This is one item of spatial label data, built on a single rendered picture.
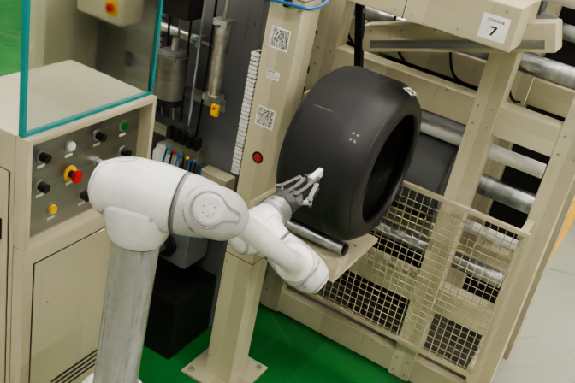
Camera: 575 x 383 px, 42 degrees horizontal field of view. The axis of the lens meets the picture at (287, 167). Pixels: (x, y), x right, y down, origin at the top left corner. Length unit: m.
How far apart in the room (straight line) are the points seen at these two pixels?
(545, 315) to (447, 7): 2.26
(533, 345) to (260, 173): 1.93
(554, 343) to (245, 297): 1.82
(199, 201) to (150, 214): 0.12
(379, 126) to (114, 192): 1.07
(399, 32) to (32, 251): 1.46
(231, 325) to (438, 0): 1.50
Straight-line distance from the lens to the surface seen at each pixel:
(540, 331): 4.24
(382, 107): 2.39
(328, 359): 3.55
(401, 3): 2.63
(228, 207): 1.48
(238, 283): 3.01
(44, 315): 2.60
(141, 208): 1.53
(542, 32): 2.64
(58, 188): 2.44
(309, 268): 2.01
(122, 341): 1.72
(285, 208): 2.14
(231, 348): 3.19
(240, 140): 2.76
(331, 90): 2.43
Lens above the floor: 2.26
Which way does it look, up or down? 26 degrees down
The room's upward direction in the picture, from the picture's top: 12 degrees clockwise
